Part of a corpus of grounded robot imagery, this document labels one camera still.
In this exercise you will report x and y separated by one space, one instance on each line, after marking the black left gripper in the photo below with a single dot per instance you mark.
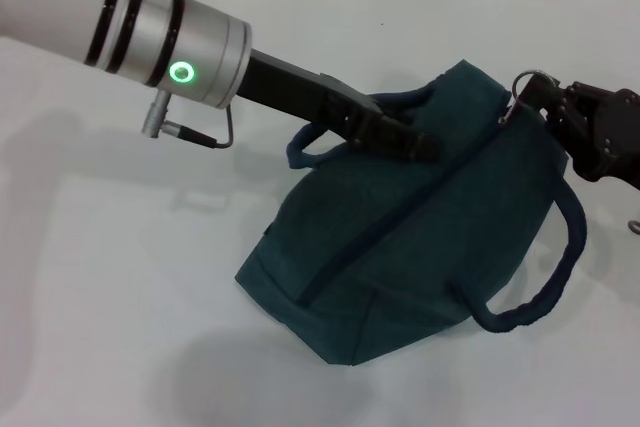
290 87

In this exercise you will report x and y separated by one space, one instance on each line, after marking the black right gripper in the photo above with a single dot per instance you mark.
610 132

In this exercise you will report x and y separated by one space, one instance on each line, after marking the dark teal lunch bag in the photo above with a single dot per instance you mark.
400 247

